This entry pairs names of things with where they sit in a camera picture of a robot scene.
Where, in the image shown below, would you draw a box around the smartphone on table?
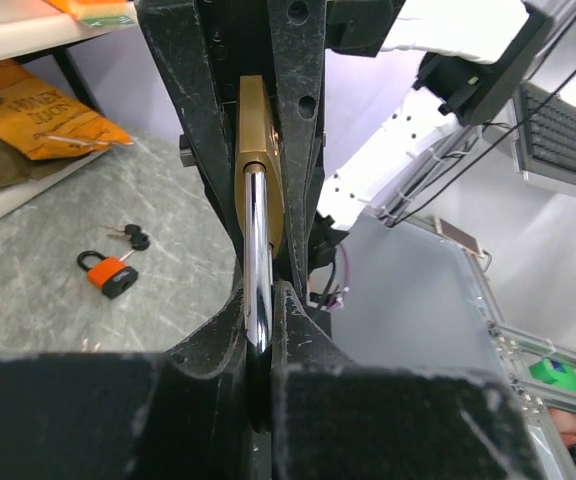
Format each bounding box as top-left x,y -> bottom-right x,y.
434,217 -> 483,257

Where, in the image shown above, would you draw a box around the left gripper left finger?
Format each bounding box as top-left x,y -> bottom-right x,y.
0,291 -> 248,479

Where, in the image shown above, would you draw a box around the black-headed keys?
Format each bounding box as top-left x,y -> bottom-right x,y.
103,224 -> 151,262

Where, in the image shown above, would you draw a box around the orange Honey Dijon bag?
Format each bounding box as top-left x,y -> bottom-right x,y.
0,60 -> 133,160

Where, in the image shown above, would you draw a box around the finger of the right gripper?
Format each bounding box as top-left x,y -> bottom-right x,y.
135,1 -> 243,261
265,1 -> 326,295

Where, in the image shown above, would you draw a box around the beige tiered shelf rack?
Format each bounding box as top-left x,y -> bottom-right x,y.
0,1 -> 137,219

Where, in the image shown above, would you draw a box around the black computer keyboard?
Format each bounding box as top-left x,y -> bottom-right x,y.
508,83 -> 576,197

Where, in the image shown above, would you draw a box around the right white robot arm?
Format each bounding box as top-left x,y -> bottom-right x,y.
135,1 -> 553,295

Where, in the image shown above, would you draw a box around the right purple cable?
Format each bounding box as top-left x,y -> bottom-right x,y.
312,242 -> 357,311

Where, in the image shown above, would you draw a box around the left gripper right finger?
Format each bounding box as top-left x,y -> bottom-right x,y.
271,281 -> 543,479

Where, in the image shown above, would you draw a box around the orange yellow sponge pack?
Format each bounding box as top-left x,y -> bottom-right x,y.
45,0 -> 137,28

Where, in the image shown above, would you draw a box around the orange padlock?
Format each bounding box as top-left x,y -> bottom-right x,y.
76,250 -> 139,299

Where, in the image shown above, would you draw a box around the green plastic block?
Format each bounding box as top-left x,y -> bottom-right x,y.
529,358 -> 576,393

